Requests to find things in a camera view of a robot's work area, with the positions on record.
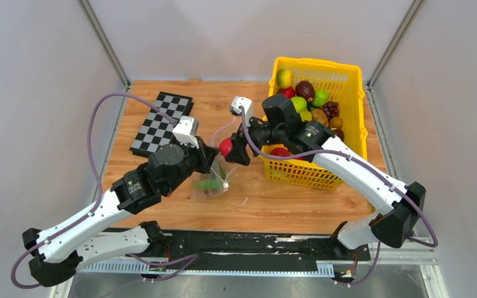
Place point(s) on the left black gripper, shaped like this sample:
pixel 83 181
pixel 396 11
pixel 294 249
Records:
pixel 206 154

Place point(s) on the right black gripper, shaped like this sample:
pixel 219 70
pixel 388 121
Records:
pixel 238 153

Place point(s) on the red apple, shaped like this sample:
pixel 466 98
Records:
pixel 225 147

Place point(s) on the clear zip top bag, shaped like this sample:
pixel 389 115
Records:
pixel 220 169

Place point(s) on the green pear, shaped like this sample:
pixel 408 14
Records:
pixel 299 103

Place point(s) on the red tomato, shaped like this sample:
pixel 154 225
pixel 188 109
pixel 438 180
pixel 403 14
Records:
pixel 287 92

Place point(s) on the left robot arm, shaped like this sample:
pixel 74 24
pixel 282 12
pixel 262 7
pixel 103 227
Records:
pixel 58 252

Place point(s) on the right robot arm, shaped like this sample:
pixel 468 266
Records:
pixel 398 206

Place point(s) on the black white chessboard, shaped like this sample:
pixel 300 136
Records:
pixel 156 131

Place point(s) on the brown potato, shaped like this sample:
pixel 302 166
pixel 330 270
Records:
pixel 320 116

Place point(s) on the yellow green mango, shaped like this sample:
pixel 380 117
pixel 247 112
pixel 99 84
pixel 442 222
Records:
pixel 284 78

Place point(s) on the light green vegetable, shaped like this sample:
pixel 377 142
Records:
pixel 320 99

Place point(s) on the brown kiwi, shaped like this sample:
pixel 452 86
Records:
pixel 335 123

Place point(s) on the dark red grape bunch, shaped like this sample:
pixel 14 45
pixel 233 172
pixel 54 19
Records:
pixel 331 109

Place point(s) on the yellow plastic basket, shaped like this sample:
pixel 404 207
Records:
pixel 344 84

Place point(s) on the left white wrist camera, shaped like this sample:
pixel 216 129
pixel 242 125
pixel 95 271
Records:
pixel 185 131

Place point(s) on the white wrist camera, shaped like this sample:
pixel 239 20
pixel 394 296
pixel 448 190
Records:
pixel 185 131
pixel 242 106

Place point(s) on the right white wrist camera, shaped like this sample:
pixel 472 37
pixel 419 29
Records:
pixel 242 106

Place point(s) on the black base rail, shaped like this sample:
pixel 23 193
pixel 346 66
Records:
pixel 256 254

